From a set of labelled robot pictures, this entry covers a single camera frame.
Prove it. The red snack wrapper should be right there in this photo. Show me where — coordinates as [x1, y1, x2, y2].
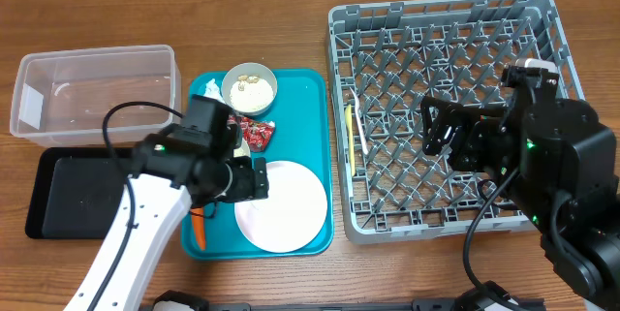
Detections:
[229, 115, 275, 152]

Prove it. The pink round plate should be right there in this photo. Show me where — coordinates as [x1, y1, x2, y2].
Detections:
[234, 161, 327, 253]

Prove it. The crumpled white napkin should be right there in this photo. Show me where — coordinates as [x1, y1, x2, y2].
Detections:
[203, 79, 225, 103]

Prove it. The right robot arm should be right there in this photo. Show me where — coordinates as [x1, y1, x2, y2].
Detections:
[420, 96, 619, 310]

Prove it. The orange carrot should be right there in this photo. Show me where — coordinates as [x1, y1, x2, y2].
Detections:
[190, 207, 206, 251]

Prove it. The yellow plastic spoon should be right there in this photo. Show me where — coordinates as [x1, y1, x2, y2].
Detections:
[344, 105, 357, 176]

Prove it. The green bowl with nuts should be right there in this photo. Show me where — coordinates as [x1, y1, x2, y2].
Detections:
[233, 140, 251, 157]

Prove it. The clear plastic bin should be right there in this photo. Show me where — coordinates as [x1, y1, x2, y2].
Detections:
[9, 45, 183, 147]

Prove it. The grey dishwasher rack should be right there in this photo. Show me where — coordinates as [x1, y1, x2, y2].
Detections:
[326, 0, 583, 244]

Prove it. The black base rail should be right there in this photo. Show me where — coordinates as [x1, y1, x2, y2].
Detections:
[115, 291, 548, 311]

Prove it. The teal plastic tray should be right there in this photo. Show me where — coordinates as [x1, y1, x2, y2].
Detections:
[181, 69, 334, 261]

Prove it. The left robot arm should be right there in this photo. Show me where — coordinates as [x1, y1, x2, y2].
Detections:
[67, 131, 268, 310]

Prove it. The black plastic tray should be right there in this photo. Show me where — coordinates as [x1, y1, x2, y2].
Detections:
[25, 147, 125, 239]

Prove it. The grey bowl with rice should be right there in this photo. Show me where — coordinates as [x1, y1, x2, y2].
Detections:
[221, 63, 278, 116]

